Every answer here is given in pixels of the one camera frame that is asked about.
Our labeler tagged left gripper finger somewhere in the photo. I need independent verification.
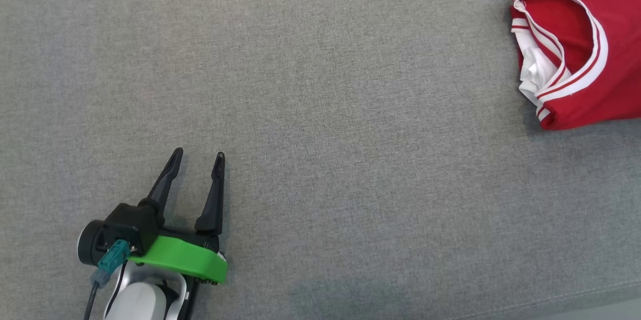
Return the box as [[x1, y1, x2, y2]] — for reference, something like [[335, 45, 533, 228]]
[[139, 148, 184, 225], [195, 152, 226, 235]]

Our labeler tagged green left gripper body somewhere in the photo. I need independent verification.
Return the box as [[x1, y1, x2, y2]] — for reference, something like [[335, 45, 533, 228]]
[[78, 220, 228, 284]]

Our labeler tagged red white jersey shirt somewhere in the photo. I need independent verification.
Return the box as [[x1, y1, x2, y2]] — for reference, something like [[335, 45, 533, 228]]
[[510, 0, 641, 131]]

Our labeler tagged grey fabric sofa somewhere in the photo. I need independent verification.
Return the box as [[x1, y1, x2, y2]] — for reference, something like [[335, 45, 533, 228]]
[[0, 0, 641, 320]]

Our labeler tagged teal left cable connector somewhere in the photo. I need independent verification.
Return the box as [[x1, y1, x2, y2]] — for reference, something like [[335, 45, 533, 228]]
[[90, 239, 132, 288]]

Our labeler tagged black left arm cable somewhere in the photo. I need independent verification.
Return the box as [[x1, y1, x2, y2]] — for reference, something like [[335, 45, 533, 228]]
[[83, 260, 128, 320]]

